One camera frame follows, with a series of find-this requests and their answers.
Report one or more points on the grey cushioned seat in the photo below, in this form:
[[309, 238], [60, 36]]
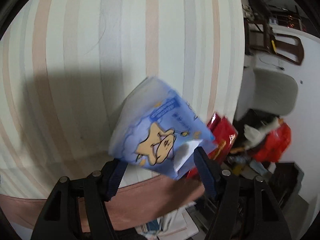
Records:
[[267, 91]]

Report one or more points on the red plastic bag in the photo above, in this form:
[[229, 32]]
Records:
[[274, 145]]

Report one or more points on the dark wooden chair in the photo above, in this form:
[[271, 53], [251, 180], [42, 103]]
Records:
[[259, 35]]

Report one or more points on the striped cat tablecloth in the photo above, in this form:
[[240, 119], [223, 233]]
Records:
[[68, 65]]

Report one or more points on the red snack pack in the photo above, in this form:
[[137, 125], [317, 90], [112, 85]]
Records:
[[224, 135]]

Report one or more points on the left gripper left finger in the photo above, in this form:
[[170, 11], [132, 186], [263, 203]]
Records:
[[75, 209]]

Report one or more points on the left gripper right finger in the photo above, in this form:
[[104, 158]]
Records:
[[246, 208]]

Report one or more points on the blue cartoon tissue pack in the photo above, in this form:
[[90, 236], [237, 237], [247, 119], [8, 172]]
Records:
[[159, 131]]

